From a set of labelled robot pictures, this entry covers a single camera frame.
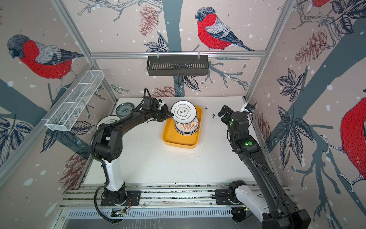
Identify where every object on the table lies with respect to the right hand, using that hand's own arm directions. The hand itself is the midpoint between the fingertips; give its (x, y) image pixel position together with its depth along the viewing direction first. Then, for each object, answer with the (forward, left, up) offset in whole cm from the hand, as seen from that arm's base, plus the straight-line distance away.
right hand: (229, 107), depth 73 cm
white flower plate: (+12, +85, -30) cm, 91 cm away
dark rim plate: (+3, +23, -28) cm, 36 cm away
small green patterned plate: (+23, +75, -30) cm, 84 cm away
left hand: (+9, +30, -15) cm, 35 cm away
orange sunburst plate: (+9, +17, -28) cm, 34 cm away
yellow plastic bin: (-4, +33, -28) cm, 43 cm away
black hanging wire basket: (+46, +32, -3) cm, 56 cm away
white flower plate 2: (+11, +25, -18) cm, 33 cm away
